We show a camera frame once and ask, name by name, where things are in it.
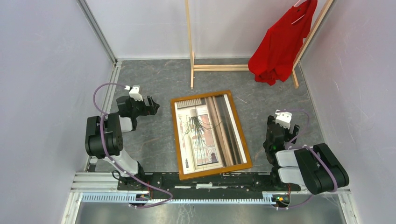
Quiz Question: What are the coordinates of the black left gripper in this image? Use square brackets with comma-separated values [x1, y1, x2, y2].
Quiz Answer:
[129, 96, 159, 118]

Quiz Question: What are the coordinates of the wooden picture frame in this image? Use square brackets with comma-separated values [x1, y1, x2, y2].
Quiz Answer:
[170, 90, 254, 181]

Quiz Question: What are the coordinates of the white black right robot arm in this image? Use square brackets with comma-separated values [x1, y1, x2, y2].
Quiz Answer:
[263, 112, 350, 195]

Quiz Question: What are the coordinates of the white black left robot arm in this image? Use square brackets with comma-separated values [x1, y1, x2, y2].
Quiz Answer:
[85, 96, 160, 190]

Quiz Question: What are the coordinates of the wooden clothes rack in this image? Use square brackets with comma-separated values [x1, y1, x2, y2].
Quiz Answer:
[184, 0, 334, 89]

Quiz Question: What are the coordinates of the red t-shirt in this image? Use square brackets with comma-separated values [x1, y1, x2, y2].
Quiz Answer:
[248, 0, 318, 86]

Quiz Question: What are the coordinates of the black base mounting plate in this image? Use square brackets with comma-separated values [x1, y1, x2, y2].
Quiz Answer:
[112, 171, 301, 200]

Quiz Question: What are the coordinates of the white clothes hanger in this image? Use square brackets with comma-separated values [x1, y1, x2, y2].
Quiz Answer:
[291, 0, 310, 25]

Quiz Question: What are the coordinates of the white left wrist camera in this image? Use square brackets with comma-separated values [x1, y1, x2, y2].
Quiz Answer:
[124, 85, 143, 102]

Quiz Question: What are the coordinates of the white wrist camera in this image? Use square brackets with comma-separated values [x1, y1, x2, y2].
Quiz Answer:
[124, 85, 143, 102]
[275, 110, 292, 130]

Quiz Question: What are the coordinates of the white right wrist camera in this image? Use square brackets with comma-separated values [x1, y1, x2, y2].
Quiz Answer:
[275, 110, 292, 130]

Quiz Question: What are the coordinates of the aluminium rail frame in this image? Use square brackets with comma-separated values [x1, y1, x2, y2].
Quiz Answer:
[60, 0, 361, 224]

